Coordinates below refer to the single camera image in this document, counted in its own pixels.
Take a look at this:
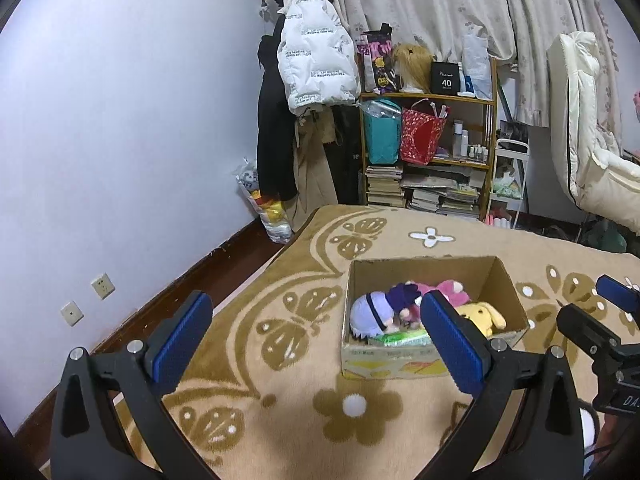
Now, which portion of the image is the black box number 40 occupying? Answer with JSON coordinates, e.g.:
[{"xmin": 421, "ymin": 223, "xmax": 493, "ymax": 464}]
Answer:
[{"xmin": 430, "ymin": 61, "xmax": 463, "ymax": 96}]

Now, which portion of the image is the white bottle on shelf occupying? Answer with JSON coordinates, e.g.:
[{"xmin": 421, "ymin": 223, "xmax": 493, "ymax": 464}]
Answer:
[{"xmin": 451, "ymin": 119, "xmax": 465, "ymax": 158}]

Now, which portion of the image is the light purple spiky plush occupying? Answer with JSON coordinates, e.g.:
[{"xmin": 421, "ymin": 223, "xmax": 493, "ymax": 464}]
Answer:
[{"xmin": 349, "ymin": 292, "xmax": 402, "ymax": 339}]

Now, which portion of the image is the black hanging coat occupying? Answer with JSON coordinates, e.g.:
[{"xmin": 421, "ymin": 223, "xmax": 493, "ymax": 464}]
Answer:
[{"xmin": 257, "ymin": 14, "xmax": 297, "ymax": 202}]

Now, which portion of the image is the magenta plush toy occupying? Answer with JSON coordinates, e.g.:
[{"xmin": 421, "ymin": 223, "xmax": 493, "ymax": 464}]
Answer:
[{"xmin": 416, "ymin": 280, "xmax": 471, "ymax": 308}]

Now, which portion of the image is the plastic bag with toys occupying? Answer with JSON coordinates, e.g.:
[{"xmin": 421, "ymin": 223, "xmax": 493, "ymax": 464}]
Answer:
[{"xmin": 234, "ymin": 159, "xmax": 293, "ymax": 245}]

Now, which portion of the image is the wooden shelf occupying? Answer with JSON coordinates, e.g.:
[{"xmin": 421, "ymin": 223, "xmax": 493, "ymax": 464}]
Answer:
[{"xmin": 360, "ymin": 58, "xmax": 500, "ymax": 221}]

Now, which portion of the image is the yellow dog plush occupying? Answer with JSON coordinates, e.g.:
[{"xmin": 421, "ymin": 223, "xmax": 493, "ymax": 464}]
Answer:
[{"xmin": 457, "ymin": 301, "xmax": 506, "ymax": 338}]

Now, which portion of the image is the purple haired plush doll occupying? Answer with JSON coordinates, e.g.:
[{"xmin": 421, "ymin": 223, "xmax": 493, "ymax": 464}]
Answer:
[{"xmin": 385, "ymin": 282, "xmax": 422, "ymax": 330}]

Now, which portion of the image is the blonde wig head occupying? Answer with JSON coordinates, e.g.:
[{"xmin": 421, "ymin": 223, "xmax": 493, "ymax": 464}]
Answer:
[{"xmin": 393, "ymin": 44, "xmax": 433, "ymax": 93}]

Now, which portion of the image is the cream quilted chair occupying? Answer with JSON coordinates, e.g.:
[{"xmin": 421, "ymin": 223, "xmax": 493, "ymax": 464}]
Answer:
[{"xmin": 548, "ymin": 32, "xmax": 639, "ymax": 233}]

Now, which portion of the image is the white puffer jacket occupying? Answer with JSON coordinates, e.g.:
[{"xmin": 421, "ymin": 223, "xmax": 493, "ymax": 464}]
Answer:
[{"xmin": 277, "ymin": 0, "xmax": 360, "ymax": 116}]

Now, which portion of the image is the white metal cart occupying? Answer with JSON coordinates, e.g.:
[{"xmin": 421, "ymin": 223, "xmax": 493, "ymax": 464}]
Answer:
[{"xmin": 485, "ymin": 138, "xmax": 529, "ymax": 229}]

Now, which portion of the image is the cardboard box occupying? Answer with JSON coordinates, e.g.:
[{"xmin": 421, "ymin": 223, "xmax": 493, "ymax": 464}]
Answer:
[{"xmin": 341, "ymin": 256, "xmax": 528, "ymax": 380}]

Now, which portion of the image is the right book pile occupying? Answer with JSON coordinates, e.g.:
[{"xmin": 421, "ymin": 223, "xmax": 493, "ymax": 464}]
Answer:
[{"xmin": 400, "ymin": 165, "xmax": 487, "ymax": 220}]

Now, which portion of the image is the left book stack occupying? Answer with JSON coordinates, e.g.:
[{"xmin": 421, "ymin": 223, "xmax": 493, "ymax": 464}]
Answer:
[{"xmin": 364, "ymin": 165, "xmax": 406, "ymax": 208}]

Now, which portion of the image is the teal bag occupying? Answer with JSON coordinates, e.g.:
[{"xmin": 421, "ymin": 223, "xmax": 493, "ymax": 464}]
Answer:
[{"xmin": 359, "ymin": 99, "xmax": 401, "ymax": 165}]

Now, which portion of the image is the wall socket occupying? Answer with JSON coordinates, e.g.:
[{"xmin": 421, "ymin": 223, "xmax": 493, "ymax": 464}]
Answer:
[
  {"xmin": 60, "ymin": 301, "xmax": 84, "ymax": 327},
  {"xmin": 91, "ymin": 273, "xmax": 115, "ymax": 300}
]

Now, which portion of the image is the white plastic bag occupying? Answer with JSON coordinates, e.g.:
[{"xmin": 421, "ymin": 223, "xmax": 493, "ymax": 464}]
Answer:
[{"xmin": 462, "ymin": 34, "xmax": 492, "ymax": 101}]

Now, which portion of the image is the floral curtain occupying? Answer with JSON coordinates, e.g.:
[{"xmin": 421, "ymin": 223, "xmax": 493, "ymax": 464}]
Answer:
[{"xmin": 337, "ymin": 0, "xmax": 623, "ymax": 141}]

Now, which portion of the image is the red gift bag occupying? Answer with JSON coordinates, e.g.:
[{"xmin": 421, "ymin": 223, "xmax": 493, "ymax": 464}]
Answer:
[{"xmin": 399, "ymin": 99, "xmax": 450, "ymax": 166}]

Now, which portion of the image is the pink black patterned bag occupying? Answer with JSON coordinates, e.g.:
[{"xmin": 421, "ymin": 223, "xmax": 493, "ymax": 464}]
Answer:
[{"xmin": 355, "ymin": 23, "xmax": 399, "ymax": 94}]

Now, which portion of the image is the beige trench coat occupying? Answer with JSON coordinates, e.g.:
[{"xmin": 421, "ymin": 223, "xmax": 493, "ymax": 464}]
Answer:
[{"xmin": 284, "ymin": 108, "xmax": 338, "ymax": 232}]

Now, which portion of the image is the beige patterned carpet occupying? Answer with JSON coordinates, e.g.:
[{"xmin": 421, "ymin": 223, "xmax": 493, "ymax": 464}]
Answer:
[{"xmin": 37, "ymin": 202, "xmax": 640, "ymax": 480}]

